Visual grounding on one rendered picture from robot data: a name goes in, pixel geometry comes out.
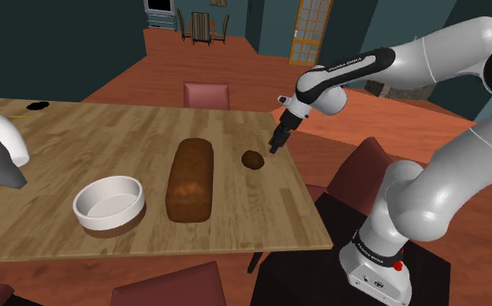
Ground small brown round potato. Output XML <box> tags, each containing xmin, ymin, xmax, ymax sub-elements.
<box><xmin>241</xmin><ymin>150</ymin><xmax>266</xmax><ymax>171</ymax></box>

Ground white vase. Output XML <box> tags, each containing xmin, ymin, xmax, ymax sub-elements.
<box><xmin>0</xmin><ymin>94</ymin><xmax>31</xmax><ymax>168</ymax></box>

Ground dark robot stand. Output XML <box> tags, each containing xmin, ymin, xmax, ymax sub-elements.
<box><xmin>249</xmin><ymin>192</ymin><xmax>452</xmax><ymax>306</ymax></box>

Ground grey fireplace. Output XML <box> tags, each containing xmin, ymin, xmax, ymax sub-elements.
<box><xmin>143</xmin><ymin>0</ymin><xmax>178</xmax><ymax>32</ymax></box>

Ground dark wooden slatted chair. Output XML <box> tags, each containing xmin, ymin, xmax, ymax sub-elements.
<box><xmin>211</xmin><ymin>13</ymin><xmax>231</xmax><ymax>45</ymax></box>
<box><xmin>190</xmin><ymin>10</ymin><xmax>212</xmax><ymax>47</ymax></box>
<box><xmin>176</xmin><ymin>8</ymin><xmax>192</xmax><ymax>42</ymax></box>

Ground wooden door with glass panes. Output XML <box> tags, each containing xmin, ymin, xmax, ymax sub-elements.
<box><xmin>288</xmin><ymin>0</ymin><xmax>335</xmax><ymax>68</ymax></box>

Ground wooden dining table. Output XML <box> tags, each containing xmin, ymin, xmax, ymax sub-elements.
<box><xmin>0</xmin><ymin>97</ymin><xmax>336</xmax><ymax>263</ymax></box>

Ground brown bread loaf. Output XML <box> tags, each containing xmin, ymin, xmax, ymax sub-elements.
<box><xmin>164</xmin><ymin>137</ymin><xmax>215</xmax><ymax>224</ymax></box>

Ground white round bowl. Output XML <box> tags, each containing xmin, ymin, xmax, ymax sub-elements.
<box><xmin>72</xmin><ymin>175</ymin><xmax>146</xmax><ymax>231</ymax></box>

